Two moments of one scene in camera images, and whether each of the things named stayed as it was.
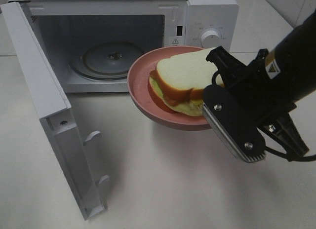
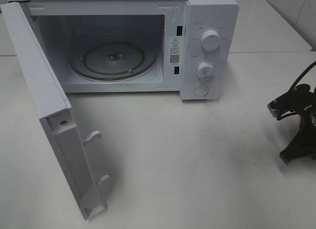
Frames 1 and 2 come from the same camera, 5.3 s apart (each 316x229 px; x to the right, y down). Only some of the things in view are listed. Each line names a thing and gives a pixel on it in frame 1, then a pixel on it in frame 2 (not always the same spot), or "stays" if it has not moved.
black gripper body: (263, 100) to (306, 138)
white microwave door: (58, 116) stays
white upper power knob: (210, 39) stays
